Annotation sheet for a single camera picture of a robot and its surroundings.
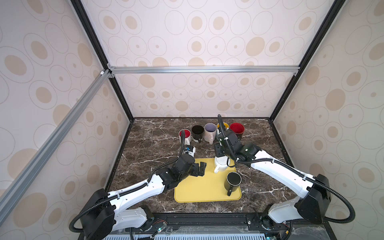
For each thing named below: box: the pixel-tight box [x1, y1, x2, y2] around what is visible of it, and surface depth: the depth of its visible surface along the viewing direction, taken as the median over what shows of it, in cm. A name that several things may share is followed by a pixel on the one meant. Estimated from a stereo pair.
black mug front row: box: [224, 171, 242, 197], surface depth 80 cm
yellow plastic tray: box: [174, 158, 242, 203], surface depth 87 cm
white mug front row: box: [178, 128, 192, 145], surface depth 102 cm
